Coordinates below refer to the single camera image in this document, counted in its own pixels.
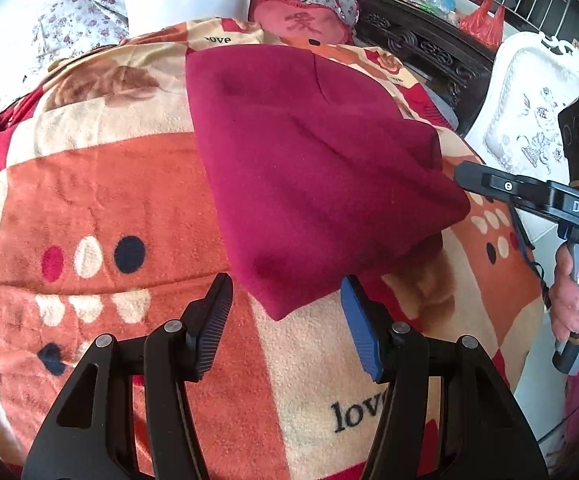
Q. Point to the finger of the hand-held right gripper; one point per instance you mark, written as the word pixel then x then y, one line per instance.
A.
pixel 494 183

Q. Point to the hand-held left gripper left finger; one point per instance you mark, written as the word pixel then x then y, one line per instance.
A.
pixel 217 320

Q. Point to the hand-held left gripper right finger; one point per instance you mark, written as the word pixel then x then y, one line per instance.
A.
pixel 362 325

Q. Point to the maroon knit garment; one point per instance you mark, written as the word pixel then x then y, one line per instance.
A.
pixel 309 160

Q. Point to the person's right hand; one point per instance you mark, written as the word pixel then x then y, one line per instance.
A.
pixel 565 300

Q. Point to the white ornate chair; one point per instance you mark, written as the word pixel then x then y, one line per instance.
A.
pixel 519 100

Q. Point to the dark carved wooden headboard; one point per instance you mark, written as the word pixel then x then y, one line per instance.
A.
pixel 419 45

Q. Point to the red plastic bag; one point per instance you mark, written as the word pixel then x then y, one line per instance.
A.
pixel 484 22

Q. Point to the orange red printed blanket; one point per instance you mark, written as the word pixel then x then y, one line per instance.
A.
pixel 119 185

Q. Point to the metal railing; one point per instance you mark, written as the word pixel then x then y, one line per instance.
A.
pixel 576 2

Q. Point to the red embroidered cushion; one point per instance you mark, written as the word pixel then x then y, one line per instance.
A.
pixel 294 20

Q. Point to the white pillow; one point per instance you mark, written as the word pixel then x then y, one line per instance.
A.
pixel 184 5

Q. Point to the floral quilt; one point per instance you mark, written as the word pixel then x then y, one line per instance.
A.
pixel 69 25

